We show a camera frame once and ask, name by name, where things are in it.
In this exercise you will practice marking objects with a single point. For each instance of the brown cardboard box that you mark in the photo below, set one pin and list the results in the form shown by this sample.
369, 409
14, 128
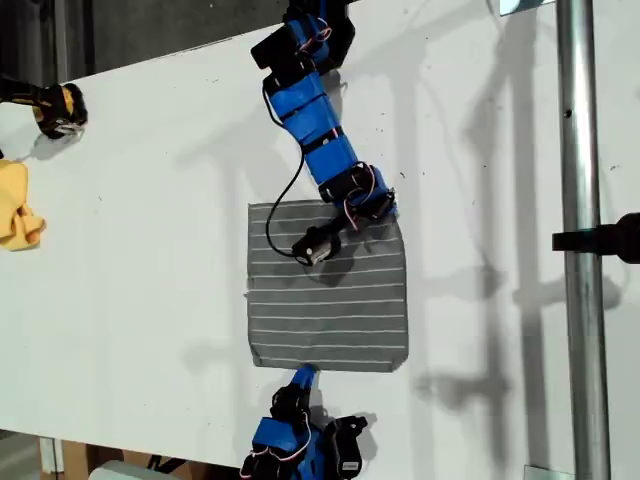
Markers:
75, 462

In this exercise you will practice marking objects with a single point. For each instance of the yellow cloth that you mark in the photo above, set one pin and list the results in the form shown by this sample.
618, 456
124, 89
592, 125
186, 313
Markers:
12, 200

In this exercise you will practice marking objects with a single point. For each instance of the white table leg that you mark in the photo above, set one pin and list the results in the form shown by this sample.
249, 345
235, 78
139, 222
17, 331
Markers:
50, 455

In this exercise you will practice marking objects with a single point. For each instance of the black camera box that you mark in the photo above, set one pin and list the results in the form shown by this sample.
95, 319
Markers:
347, 445
315, 250

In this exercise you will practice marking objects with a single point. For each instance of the black clamp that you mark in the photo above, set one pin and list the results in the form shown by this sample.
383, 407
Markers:
625, 237

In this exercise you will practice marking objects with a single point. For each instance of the black camera stalk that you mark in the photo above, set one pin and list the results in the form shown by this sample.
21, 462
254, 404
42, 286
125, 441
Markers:
336, 225

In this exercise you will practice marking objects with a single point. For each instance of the steel post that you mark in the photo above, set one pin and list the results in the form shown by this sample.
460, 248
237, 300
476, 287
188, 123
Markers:
580, 150

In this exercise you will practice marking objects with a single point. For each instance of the white container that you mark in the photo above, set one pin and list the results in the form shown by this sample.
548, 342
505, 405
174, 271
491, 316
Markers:
120, 472

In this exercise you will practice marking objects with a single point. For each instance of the grey striped towel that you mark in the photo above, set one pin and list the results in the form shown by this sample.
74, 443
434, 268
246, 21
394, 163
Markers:
325, 320

